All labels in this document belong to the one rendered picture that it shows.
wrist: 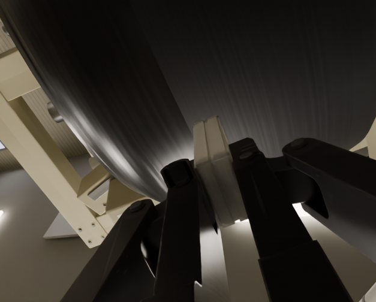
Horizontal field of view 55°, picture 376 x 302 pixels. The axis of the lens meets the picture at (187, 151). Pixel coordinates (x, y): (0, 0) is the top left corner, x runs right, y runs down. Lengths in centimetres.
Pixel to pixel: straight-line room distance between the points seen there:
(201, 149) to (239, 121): 15
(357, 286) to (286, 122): 273
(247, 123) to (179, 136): 6
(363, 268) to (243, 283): 92
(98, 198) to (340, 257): 236
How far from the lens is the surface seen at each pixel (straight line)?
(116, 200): 98
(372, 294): 163
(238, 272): 325
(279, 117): 31
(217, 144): 15
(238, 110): 29
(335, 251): 320
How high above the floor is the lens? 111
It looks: 31 degrees up
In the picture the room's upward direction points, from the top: 154 degrees clockwise
